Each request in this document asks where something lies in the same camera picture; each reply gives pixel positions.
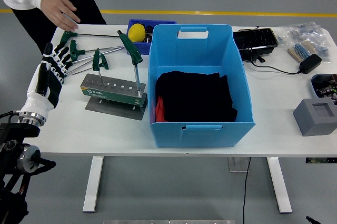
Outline resistor strip bundle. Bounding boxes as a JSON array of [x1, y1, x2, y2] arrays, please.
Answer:
[[287, 41, 316, 63]]

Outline yellow ball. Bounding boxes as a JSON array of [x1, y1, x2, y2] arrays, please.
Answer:
[[127, 23, 146, 43]]

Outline grey block with recess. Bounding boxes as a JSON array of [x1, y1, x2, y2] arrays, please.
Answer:
[[292, 98, 337, 137]]

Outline red cloth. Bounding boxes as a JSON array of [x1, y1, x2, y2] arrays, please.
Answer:
[[155, 96, 169, 123]]

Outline large green T-handle hex key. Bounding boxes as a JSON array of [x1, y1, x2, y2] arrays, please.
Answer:
[[117, 30, 144, 98]]

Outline black power adapter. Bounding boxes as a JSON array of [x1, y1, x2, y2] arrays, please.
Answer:
[[299, 53, 323, 74]]

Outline grey-blue tray of parts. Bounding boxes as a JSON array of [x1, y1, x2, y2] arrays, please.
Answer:
[[310, 73, 337, 100]]

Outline black cloth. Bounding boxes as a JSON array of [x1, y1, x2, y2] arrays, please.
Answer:
[[154, 70, 239, 123]]

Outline person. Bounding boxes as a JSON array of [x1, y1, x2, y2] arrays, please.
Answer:
[[0, 0, 108, 54]]

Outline black adapter cable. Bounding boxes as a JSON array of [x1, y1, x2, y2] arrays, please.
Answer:
[[243, 25, 301, 75]]

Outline thin green T-handle hex key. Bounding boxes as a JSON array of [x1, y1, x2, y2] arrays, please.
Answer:
[[71, 65, 95, 76]]

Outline large blue folding box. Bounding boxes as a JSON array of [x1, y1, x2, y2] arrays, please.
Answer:
[[147, 23, 256, 148]]

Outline small dark blue bin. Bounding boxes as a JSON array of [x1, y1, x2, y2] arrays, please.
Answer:
[[126, 18, 177, 55]]

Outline green metal hex key stand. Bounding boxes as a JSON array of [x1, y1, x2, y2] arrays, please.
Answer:
[[80, 73, 148, 121]]

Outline black floor cable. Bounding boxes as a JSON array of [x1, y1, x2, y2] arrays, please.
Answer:
[[242, 157, 251, 224]]

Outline grey table foot plate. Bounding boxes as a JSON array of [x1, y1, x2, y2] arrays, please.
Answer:
[[227, 157, 250, 173]]

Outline clear plastic parts bag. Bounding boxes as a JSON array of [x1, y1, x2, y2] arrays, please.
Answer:
[[276, 22, 332, 64]]

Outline white table leg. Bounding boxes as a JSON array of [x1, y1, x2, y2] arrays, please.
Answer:
[[266, 157, 293, 214], [82, 156, 105, 213]]

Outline table control panel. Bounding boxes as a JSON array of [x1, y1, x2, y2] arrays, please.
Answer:
[[305, 157, 337, 164]]

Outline short green T-handle hex key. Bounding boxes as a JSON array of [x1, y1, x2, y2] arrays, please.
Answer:
[[92, 48, 110, 84]]

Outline black plastic tray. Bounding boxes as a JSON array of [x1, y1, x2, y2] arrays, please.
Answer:
[[233, 27, 279, 63]]

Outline black parts in bin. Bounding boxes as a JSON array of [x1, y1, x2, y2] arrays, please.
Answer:
[[144, 25, 155, 43]]

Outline person's right hand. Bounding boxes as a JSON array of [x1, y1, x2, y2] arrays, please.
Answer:
[[40, 0, 81, 32]]

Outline longest green T-handle hex key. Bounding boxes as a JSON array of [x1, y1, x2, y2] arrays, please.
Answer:
[[59, 31, 121, 47]]

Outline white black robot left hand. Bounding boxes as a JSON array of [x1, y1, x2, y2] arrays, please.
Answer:
[[18, 42, 73, 119]]

